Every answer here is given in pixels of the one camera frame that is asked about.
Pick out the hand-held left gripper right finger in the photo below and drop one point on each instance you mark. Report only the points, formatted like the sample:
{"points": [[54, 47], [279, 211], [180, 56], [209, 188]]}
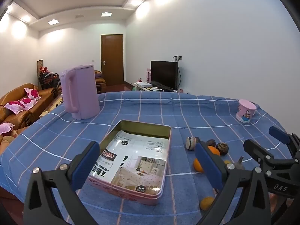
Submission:
{"points": [[208, 166]]}

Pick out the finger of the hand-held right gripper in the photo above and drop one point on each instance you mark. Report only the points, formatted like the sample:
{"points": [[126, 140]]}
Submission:
{"points": [[254, 148], [279, 134]]}

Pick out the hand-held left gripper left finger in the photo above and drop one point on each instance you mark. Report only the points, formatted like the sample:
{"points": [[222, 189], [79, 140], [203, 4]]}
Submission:
{"points": [[85, 166]]}

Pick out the pink tin box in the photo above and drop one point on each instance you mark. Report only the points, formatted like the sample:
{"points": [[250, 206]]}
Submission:
{"points": [[131, 195]]}

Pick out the pink cartoon cup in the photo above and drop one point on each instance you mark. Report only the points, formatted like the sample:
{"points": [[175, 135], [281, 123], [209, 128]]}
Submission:
{"points": [[245, 112]]}

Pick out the printed paper leaflet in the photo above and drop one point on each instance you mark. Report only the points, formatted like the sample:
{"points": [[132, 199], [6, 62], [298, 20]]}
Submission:
{"points": [[136, 159]]}

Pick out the wooden coffee table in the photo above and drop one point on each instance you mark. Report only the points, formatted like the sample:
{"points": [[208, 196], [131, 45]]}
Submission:
{"points": [[50, 109]]}

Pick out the purple electric kettle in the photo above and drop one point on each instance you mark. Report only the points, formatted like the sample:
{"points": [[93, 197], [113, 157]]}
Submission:
{"points": [[82, 93]]}

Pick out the blue checked tablecloth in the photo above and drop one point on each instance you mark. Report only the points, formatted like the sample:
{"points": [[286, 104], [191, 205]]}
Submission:
{"points": [[152, 107]]}

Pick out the brown leather armchair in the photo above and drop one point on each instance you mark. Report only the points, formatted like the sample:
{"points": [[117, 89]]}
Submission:
{"points": [[7, 141]]}

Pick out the pink floral pillow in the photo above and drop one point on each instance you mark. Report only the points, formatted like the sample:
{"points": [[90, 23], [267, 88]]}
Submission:
{"points": [[28, 103], [5, 127], [32, 93], [15, 106]]}

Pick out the brown leather corner sofa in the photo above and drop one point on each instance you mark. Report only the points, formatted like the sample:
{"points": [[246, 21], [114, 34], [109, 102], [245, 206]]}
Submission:
{"points": [[99, 82]]}

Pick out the purple cloth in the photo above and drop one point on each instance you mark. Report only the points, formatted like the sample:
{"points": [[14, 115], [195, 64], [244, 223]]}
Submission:
{"points": [[99, 75]]}

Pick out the dark wooden chair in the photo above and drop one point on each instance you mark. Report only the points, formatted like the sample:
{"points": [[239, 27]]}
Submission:
{"points": [[48, 82]]}

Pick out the low television stand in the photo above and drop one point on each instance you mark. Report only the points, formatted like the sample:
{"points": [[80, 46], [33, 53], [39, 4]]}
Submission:
{"points": [[154, 89]]}

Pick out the white flat box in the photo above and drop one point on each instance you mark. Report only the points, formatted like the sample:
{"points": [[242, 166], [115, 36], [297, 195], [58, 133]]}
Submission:
{"points": [[143, 84]]}

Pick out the black television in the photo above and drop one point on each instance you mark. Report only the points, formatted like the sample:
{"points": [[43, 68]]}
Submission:
{"points": [[164, 75]]}

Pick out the red doll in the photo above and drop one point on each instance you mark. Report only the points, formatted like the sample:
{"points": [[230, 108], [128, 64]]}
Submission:
{"points": [[43, 69]]}

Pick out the brown wooden door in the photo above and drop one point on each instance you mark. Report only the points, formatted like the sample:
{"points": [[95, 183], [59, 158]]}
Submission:
{"points": [[112, 61]]}

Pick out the pink gift bag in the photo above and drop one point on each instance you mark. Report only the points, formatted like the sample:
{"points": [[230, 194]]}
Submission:
{"points": [[148, 74]]}

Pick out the square ceiling light panel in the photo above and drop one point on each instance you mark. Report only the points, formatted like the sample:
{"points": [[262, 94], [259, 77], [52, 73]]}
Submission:
{"points": [[52, 22], [106, 14]]}

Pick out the ceiling air vent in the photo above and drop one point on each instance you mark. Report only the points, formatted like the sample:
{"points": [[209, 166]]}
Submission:
{"points": [[79, 16]]}

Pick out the wall socket with plugs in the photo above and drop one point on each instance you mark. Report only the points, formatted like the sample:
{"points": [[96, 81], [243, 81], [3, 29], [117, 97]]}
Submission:
{"points": [[177, 58]]}

